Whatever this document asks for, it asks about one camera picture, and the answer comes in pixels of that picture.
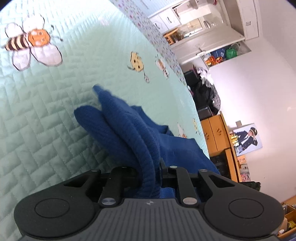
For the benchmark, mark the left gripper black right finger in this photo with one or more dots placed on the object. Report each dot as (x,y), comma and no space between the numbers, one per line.
(179,179)

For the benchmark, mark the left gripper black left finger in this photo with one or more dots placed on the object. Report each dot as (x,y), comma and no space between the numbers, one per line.
(119,179)

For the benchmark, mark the blue knit sweater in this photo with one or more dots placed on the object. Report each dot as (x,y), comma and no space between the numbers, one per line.
(134,140)

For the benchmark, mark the clothes pile on stool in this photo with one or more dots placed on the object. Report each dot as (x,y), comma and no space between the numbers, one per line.
(208,90)

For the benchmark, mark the wooden dresser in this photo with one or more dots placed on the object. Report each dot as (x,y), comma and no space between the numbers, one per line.
(220,148)

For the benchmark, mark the portrait of uniformed child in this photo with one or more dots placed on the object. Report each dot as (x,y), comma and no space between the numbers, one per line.
(246,139)

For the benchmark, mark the shelf niche with bags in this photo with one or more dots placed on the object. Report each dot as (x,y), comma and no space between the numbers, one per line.
(225,53)

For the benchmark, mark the mint quilted bee bedspread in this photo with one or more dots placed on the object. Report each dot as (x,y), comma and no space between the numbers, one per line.
(42,144)

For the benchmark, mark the wooden chair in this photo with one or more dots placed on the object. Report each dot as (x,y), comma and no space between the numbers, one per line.
(173,36)

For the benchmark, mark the white drawer shelf unit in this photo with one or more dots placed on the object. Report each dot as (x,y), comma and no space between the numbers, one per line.
(200,15)

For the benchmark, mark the heart pattern bedsheet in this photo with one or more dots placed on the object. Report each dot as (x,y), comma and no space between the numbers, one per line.
(142,22)

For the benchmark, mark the white door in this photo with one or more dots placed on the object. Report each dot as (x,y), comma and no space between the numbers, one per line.
(191,48)

